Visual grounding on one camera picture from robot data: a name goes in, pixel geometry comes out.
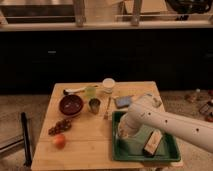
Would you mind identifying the grey towel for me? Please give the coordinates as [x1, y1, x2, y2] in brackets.
[118, 115, 132, 138]

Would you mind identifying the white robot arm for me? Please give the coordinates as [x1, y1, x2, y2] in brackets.
[120, 94, 213, 153]

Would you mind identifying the light green cup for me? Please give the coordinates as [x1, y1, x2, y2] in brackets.
[85, 86, 96, 99]

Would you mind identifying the blue sponge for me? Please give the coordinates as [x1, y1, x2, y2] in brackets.
[114, 96, 132, 109]

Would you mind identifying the metal cup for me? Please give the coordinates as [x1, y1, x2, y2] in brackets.
[89, 98, 101, 114]

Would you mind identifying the dark red bowl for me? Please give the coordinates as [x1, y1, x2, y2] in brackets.
[59, 94, 84, 116]

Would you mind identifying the bunch of red grapes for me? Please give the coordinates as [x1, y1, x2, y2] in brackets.
[48, 119, 71, 136]

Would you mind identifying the green plastic tray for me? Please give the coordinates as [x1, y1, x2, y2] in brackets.
[112, 111, 181, 162]

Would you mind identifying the wooden block brush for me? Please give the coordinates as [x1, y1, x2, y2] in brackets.
[144, 130, 163, 155]

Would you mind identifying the orange peach fruit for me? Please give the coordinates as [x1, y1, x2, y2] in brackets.
[53, 134, 66, 149]

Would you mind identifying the black stand bar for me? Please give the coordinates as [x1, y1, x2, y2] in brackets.
[21, 112, 32, 167]

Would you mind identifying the white handled spatula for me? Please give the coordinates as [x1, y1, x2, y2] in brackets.
[63, 85, 98, 95]

